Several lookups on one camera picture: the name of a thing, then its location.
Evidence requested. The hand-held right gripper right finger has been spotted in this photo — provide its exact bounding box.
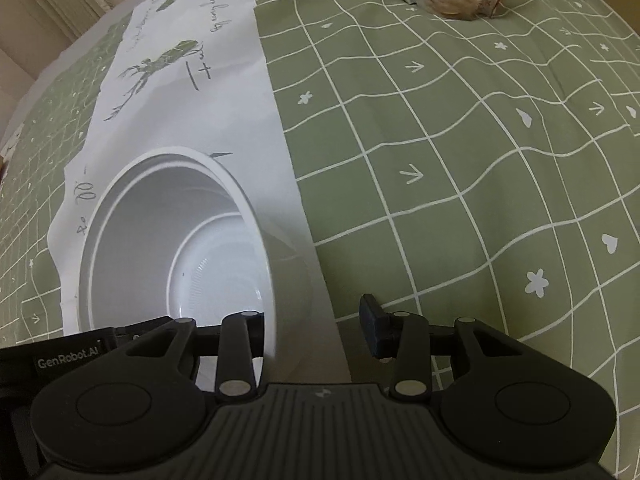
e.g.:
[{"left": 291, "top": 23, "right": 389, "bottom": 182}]
[{"left": 359, "top": 294, "right": 531, "bottom": 398}]

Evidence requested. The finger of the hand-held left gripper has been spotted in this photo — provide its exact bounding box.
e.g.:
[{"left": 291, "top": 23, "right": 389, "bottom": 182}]
[{"left": 113, "top": 316, "right": 174, "bottom": 349}]

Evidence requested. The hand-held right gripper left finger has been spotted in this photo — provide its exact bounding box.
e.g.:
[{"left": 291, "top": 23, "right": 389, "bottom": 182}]
[{"left": 130, "top": 311, "right": 264, "bottom": 398}]

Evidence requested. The white paper bowl orange print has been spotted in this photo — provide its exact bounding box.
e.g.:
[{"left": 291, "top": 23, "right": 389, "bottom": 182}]
[{"left": 77, "top": 146, "right": 316, "bottom": 381}]

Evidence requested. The white deer print cloth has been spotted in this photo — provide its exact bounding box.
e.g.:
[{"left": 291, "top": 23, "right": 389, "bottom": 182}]
[{"left": 50, "top": 0, "right": 351, "bottom": 381}]

